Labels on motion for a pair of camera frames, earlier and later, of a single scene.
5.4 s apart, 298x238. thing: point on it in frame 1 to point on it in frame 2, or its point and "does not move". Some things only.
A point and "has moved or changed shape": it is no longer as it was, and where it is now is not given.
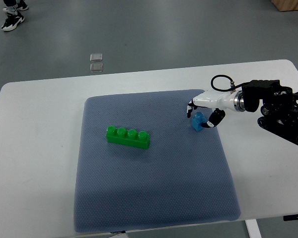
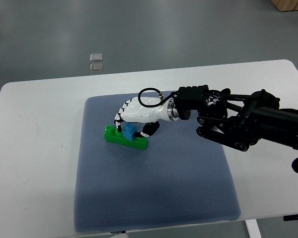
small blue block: x=197 y=121 has moved or changed shape
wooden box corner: x=283 y=5 does not move
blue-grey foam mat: x=182 y=179 does not move
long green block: x=129 y=137 does not move
